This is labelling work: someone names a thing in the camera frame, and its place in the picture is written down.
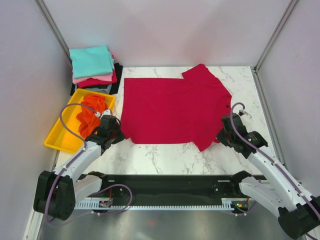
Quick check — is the aluminium frame post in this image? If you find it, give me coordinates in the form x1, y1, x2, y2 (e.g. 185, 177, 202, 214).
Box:
253, 0, 300, 74
34, 0, 72, 66

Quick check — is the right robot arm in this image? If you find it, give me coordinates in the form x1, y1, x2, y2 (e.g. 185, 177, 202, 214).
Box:
216, 113, 320, 240

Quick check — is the crimson red t-shirt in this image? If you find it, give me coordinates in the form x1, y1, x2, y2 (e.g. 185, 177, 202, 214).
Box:
121, 64, 232, 152

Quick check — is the orange t-shirt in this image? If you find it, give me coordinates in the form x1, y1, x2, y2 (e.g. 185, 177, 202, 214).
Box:
76, 94, 108, 139

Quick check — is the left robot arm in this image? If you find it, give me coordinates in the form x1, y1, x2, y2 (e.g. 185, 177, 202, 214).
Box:
33, 115, 125, 221

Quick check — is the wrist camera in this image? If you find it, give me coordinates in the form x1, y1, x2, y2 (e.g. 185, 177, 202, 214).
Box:
238, 110, 252, 118
95, 109, 113, 119

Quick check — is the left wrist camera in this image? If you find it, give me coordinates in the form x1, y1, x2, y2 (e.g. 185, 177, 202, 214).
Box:
95, 109, 113, 119

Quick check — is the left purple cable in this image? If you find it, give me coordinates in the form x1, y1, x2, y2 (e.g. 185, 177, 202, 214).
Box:
44, 103, 123, 225

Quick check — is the folded black t-shirt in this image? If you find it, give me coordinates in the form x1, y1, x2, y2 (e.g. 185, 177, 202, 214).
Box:
70, 62, 124, 96

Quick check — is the folded red t-shirt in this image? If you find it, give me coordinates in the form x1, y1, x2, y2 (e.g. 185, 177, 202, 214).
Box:
75, 69, 116, 89

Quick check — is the folded grey-blue t-shirt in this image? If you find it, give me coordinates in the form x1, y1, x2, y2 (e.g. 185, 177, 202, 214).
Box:
85, 84, 112, 95

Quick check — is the right aluminium frame post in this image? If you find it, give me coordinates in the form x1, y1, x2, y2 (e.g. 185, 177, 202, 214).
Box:
253, 0, 300, 74

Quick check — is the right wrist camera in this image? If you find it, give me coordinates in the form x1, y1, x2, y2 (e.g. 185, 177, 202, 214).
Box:
238, 110, 252, 118

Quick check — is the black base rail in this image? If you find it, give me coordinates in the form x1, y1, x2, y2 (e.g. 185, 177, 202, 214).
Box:
99, 174, 258, 207

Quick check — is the left aluminium frame post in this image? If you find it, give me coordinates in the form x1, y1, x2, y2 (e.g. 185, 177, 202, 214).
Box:
34, 0, 72, 66

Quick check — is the folded pink t-shirt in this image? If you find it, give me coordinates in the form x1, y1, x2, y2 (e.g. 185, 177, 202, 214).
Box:
72, 73, 113, 84

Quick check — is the white slotted cable duct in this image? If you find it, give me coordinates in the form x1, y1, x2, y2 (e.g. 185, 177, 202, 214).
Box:
74, 197, 244, 212

